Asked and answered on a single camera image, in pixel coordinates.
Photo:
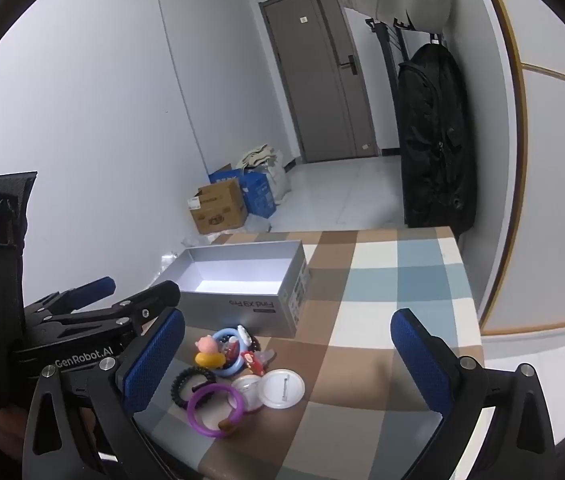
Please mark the blue cardboard box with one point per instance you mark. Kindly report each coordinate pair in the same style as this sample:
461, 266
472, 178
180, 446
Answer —
260, 192

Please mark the clear plastic wrapping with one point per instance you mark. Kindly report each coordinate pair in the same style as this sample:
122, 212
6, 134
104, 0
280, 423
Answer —
170, 267
207, 238

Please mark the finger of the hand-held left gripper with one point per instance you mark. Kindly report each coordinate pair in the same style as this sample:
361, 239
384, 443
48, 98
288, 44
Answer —
157, 295
100, 287

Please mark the purple bangle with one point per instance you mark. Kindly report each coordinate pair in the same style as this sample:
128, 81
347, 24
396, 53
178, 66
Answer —
191, 412

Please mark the black backpack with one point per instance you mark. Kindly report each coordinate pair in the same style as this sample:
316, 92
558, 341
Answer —
432, 150

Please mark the white wooden-trimmed wardrobe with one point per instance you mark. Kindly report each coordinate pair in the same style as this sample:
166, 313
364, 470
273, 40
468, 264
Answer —
552, 185

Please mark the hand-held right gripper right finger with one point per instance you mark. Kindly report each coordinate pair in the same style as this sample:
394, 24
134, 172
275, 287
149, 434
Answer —
422, 360

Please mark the brown cardboard box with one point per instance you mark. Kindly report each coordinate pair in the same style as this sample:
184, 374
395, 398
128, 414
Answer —
220, 207

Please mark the red figure charm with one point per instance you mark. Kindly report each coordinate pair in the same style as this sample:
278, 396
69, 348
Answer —
251, 360

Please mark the white flower hair clip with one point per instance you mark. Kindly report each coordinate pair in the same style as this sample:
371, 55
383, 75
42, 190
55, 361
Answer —
243, 332

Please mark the white plastic bag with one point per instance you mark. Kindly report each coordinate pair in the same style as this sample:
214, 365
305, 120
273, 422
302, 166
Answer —
277, 175

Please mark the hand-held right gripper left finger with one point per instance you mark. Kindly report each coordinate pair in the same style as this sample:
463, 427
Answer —
155, 360

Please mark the light blue bangle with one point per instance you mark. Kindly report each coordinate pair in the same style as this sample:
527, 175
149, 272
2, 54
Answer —
222, 332

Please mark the silver cardboard box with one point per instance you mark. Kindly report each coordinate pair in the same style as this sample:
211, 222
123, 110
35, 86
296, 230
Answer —
242, 310

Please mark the pink pig yellow toy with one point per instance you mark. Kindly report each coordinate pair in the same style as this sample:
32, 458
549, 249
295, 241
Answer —
207, 345

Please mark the beige cloth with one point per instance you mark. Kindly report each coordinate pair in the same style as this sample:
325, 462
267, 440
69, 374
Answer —
257, 155

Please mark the clear hair clip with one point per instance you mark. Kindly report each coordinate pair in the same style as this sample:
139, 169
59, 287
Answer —
267, 357

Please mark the grey door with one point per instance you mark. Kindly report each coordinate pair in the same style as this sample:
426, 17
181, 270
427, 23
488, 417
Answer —
312, 85

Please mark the checked tablecloth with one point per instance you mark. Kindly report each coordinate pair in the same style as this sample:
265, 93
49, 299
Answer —
362, 280

